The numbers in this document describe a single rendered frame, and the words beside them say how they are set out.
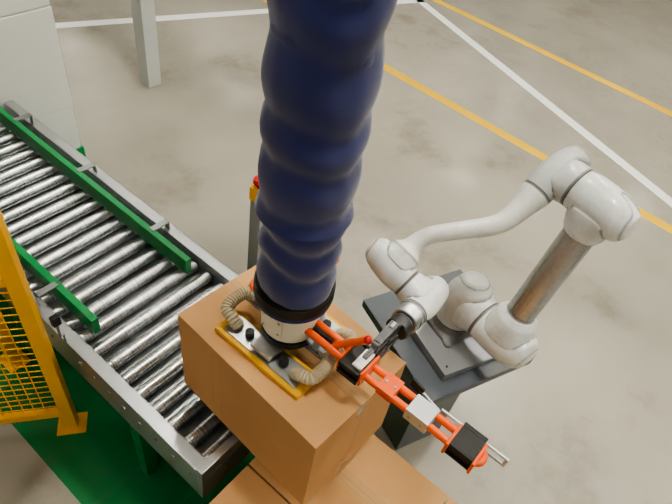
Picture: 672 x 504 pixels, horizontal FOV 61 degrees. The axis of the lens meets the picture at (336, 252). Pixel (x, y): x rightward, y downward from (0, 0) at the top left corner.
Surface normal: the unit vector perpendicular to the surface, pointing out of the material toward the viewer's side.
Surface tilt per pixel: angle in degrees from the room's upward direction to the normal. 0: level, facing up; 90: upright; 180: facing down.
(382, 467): 0
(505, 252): 0
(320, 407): 1
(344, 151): 71
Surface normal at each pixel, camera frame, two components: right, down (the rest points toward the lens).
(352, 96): 0.42, 0.55
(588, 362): 0.15, -0.69
